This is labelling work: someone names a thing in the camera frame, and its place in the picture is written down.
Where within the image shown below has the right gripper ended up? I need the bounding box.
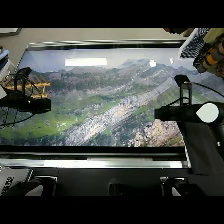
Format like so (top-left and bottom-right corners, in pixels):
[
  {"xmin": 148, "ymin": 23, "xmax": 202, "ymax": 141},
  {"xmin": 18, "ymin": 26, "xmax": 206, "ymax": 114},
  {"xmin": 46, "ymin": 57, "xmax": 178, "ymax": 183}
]
[{"xmin": 153, "ymin": 105, "xmax": 183, "ymax": 123}]

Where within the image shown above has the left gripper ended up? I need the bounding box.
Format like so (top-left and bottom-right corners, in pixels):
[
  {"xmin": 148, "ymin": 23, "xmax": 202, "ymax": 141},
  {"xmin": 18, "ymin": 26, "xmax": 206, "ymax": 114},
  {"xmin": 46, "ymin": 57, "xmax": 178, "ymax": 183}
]
[{"xmin": 28, "ymin": 97, "xmax": 53, "ymax": 115}]

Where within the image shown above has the black and white checked garment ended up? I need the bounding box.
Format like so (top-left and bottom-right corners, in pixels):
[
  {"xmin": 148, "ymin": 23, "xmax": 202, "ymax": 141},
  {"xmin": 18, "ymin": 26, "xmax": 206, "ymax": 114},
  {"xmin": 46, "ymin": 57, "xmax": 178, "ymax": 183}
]
[{"xmin": 178, "ymin": 28, "xmax": 211, "ymax": 60}]

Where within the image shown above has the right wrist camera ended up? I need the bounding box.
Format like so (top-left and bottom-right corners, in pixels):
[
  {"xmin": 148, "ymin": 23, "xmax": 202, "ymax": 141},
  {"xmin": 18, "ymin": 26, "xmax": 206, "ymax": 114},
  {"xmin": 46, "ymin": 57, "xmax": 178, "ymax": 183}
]
[{"xmin": 173, "ymin": 74, "xmax": 194, "ymax": 108}]

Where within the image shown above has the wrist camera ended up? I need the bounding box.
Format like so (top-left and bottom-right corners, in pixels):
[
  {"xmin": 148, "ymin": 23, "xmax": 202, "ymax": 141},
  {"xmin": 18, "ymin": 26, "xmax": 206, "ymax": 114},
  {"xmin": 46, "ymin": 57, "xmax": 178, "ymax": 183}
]
[
  {"xmin": 12, "ymin": 66, "xmax": 34, "ymax": 93},
  {"xmin": 173, "ymin": 74, "xmax": 194, "ymax": 108}
]

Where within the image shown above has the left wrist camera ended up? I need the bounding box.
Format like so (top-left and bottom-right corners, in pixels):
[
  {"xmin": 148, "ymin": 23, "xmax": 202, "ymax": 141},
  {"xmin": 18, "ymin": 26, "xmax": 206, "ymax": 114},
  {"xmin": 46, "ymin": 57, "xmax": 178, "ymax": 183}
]
[{"xmin": 12, "ymin": 66, "xmax": 34, "ymax": 93}]

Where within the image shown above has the silver frame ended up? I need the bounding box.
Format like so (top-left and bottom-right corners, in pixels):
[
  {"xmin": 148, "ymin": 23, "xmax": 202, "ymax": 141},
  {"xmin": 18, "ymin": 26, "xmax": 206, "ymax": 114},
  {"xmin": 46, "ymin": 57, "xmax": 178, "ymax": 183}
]
[{"xmin": 0, "ymin": 146, "xmax": 194, "ymax": 197}]

